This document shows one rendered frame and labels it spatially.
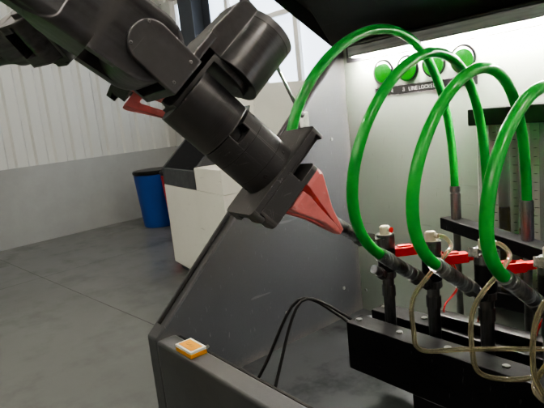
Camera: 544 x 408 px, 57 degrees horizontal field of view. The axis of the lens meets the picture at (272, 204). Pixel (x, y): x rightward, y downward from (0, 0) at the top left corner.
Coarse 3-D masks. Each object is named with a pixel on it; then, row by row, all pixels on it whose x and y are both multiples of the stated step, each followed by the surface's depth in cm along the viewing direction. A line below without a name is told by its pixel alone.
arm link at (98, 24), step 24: (0, 0) 37; (24, 0) 35; (48, 0) 35; (72, 0) 36; (96, 0) 36; (120, 0) 37; (144, 0) 38; (48, 24) 36; (72, 24) 36; (96, 24) 36; (120, 24) 37; (168, 24) 39; (72, 48) 39; (96, 48) 37; (120, 48) 37; (96, 72) 42; (120, 72) 39; (144, 72) 38
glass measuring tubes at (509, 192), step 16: (496, 112) 85; (528, 112) 81; (496, 128) 86; (528, 128) 83; (512, 144) 86; (512, 160) 87; (480, 176) 90; (512, 176) 88; (480, 192) 90; (512, 192) 88; (496, 208) 91; (512, 208) 89; (496, 224) 91; (512, 224) 89; (512, 256) 90; (496, 304) 91; (512, 304) 89
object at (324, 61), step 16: (352, 32) 70; (368, 32) 71; (384, 32) 74; (400, 32) 76; (336, 48) 67; (416, 48) 79; (320, 64) 66; (432, 64) 81; (304, 80) 65; (432, 80) 83; (304, 96) 64; (448, 112) 85; (288, 128) 64; (448, 128) 86; (448, 144) 87
